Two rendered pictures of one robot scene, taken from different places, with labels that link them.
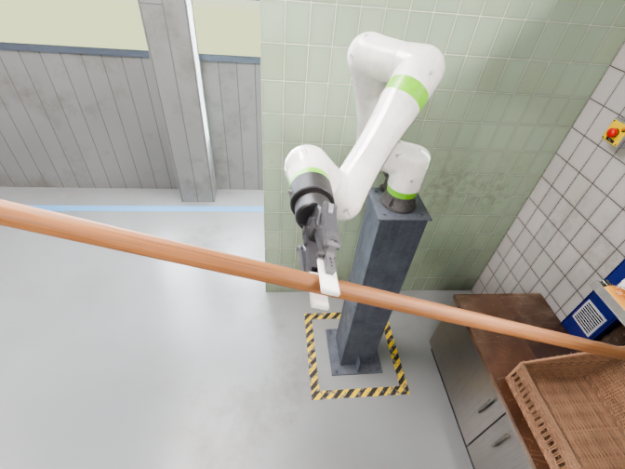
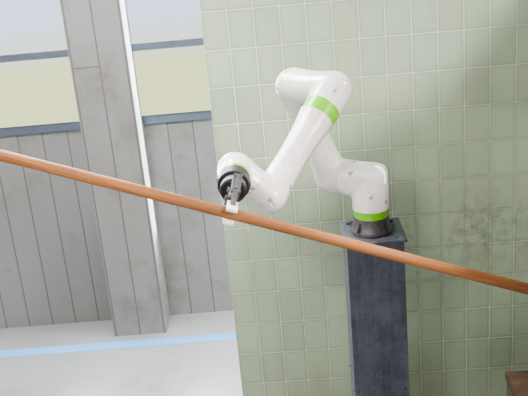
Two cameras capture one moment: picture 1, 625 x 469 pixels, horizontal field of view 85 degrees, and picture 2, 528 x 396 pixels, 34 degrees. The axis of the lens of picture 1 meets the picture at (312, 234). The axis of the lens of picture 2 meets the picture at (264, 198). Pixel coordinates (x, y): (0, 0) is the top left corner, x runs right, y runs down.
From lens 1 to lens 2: 184 cm
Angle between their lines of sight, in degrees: 24
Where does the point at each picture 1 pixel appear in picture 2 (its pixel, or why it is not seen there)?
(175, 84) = (111, 157)
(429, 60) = (331, 82)
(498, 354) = not seen: outside the picture
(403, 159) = (355, 176)
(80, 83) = not seen: outside the picture
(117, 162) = (21, 284)
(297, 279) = (212, 206)
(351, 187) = (271, 181)
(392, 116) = (304, 126)
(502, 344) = not seen: outside the picture
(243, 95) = (203, 163)
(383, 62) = (301, 89)
